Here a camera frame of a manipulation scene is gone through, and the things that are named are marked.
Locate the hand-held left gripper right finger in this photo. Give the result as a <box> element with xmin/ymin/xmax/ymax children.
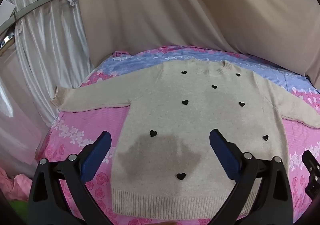
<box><xmin>209</xmin><ymin>129</ymin><xmax>293</xmax><ymax>225</ymax></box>

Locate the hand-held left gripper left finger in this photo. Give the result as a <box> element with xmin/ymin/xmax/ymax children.
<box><xmin>28</xmin><ymin>131</ymin><xmax>113</xmax><ymax>225</ymax></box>

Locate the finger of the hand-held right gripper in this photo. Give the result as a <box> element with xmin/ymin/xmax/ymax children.
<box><xmin>302</xmin><ymin>150</ymin><xmax>320</xmax><ymax>200</ymax></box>

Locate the beige sweater with black hearts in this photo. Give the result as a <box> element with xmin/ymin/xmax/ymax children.
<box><xmin>51</xmin><ymin>60</ymin><xmax>320</xmax><ymax>218</ymax></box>

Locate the pink floral bedsheet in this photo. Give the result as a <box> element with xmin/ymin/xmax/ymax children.
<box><xmin>35</xmin><ymin>45</ymin><xmax>320</xmax><ymax>225</ymax></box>

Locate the pink crumpled cloth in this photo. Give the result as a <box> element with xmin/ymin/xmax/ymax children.
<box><xmin>0</xmin><ymin>166</ymin><xmax>33</xmax><ymax>202</ymax></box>

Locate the green object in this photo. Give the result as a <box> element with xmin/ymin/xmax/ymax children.
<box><xmin>10</xmin><ymin>200</ymin><xmax>29</xmax><ymax>217</ymax></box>

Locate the white satin curtain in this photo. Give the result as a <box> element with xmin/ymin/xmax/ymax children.
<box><xmin>0</xmin><ymin>0</ymin><xmax>94</xmax><ymax>173</ymax></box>

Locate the beige curtain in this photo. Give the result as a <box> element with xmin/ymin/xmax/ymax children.
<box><xmin>75</xmin><ymin>0</ymin><xmax>320</xmax><ymax>83</ymax></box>

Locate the grey curtain tieback band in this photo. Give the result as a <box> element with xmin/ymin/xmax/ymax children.
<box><xmin>14</xmin><ymin>0</ymin><xmax>77</xmax><ymax>19</ymax></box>

